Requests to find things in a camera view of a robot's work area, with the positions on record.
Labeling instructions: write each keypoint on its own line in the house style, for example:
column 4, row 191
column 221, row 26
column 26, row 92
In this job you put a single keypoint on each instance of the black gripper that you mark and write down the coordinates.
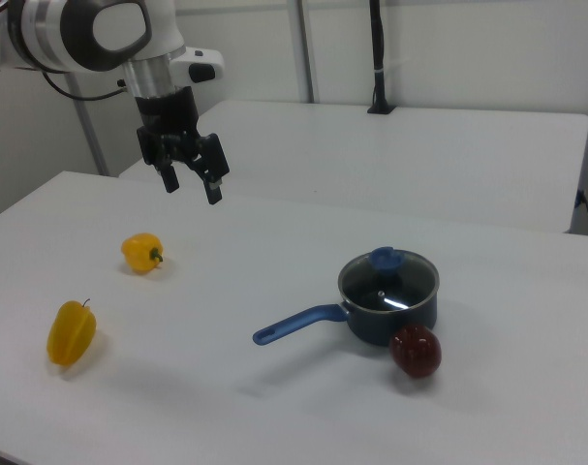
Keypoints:
column 170, row 116

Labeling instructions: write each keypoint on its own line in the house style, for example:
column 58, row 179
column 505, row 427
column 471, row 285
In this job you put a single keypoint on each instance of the glass lid with blue knob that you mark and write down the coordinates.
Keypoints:
column 385, row 259

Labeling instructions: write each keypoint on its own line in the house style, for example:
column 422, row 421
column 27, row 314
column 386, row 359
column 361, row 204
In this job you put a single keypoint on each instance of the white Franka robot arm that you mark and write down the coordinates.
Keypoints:
column 56, row 29

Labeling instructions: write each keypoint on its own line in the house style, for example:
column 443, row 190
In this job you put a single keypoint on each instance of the yellow bell pepper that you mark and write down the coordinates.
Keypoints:
column 138, row 252

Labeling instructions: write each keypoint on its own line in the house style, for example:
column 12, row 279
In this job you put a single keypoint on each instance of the yellow starfruit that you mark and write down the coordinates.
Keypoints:
column 71, row 334

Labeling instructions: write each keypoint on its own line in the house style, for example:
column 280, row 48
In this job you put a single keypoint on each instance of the dark red apple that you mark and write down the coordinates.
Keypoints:
column 414, row 351

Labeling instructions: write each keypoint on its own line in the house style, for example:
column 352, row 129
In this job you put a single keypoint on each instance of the grey metal frame post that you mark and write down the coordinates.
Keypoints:
column 310, row 48
column 92, row 135

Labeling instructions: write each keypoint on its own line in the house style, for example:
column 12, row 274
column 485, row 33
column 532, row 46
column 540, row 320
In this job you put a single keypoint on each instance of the tall black camera stand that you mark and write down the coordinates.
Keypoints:
column 380, row 58

